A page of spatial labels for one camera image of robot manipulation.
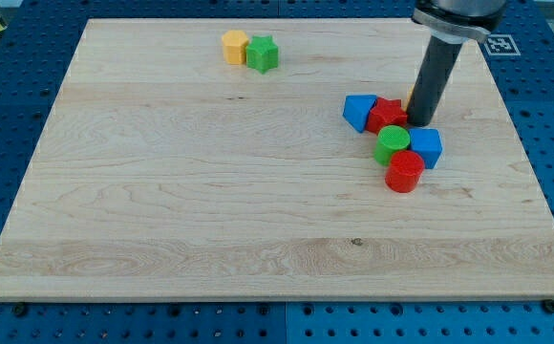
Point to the black bolt front right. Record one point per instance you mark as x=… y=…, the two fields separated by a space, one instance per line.
x=548 y=306

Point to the blue triangle block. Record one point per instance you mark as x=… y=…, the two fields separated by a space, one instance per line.
x=356 y=110

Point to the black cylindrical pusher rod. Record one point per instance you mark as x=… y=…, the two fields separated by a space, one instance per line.
x=436 y=67

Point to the red cylinder block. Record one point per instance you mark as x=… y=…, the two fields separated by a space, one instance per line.
x=404 y=171

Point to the yellow hexagon block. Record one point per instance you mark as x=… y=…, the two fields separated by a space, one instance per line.
x=234 y=44

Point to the wooden board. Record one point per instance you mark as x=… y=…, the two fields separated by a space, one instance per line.
x=165 y=174

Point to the blue cube block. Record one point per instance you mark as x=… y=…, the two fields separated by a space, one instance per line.
x=427 y=143

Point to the green cylinder block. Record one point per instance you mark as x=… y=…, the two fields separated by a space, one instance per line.
x=390 y=139

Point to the black bolt front left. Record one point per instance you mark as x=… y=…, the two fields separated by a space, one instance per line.
x=19 y=309

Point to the white fiducial marker tag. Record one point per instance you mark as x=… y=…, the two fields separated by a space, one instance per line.
x=501 y=45

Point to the green star block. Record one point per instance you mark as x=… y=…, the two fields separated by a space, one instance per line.
x=262 y=54

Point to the black bolt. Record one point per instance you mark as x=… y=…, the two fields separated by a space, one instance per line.
x=548 y=306
x=19 y=309

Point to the yellow block behind rod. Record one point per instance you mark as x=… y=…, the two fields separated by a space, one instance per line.
x=409 y=97

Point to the red star block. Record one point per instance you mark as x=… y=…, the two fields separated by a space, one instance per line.
x=386 y=112

